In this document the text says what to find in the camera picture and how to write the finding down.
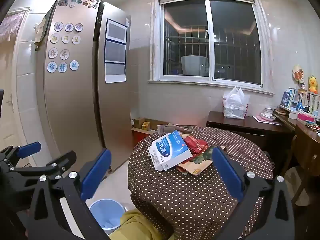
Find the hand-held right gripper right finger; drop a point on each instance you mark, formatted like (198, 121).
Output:
(227, 176)

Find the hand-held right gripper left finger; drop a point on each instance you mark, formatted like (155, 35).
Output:
(96, 173)

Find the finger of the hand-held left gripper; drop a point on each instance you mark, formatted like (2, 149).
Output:
(28, 150)
(62, 160)

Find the brown flower-print paper bag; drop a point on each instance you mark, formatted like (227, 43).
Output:
(197, 167)

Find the light blue plastic bin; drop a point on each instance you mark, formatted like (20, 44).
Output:
(105, 212)

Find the red snack packet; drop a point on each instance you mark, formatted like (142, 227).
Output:
(198, 145)

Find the blue and white carton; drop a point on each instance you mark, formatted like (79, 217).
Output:
(170, 152)

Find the cream door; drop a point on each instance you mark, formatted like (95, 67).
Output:
(7, 130)

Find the polka dot round table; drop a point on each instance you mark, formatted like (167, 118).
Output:
(187, 195)

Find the dark wooden side table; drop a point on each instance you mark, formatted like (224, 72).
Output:
(250, 128)

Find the beige double-door refrigerator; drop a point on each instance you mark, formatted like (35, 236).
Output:
(75, 105)

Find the red cardboard box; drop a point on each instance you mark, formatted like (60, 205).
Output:
(140, 136)

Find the pink paper mat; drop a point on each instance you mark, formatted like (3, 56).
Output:
(258, 119)

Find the small yellow box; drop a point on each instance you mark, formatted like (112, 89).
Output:
(145, 125)

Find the person's yellow trouser leg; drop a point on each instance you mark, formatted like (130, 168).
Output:
(140, 227)

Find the white plastic shopping bag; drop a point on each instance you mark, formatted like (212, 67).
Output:
(235, 102)

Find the dark wooden desk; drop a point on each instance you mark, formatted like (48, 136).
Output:
(306, 140)

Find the white window sill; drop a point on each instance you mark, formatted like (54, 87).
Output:
(200, 84)

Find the pink box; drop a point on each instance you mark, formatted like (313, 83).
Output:
(306, 117)

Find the white-bordered grey sheet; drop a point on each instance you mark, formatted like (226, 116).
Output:
(115, 72)

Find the row of books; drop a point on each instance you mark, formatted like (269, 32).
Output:
(306, 100)

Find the white container outside window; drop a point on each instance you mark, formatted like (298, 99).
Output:
(193, 65)

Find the hanging cloth bags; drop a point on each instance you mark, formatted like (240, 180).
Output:
(40, 32)

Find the blue-bordered grey sheet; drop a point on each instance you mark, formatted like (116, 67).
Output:
(115, 52)
(116, 31)

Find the yellow duck toy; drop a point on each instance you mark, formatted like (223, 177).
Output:
(313, 83)

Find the group of round character magnets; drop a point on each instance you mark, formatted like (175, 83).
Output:
(58, 26)

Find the lace door curtain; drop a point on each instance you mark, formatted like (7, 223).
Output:
(12, 22)

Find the white-framed sliding window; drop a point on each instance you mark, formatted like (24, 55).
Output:
(232, 42)

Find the orange bear wall decoration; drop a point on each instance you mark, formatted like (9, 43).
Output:
(298, 73)

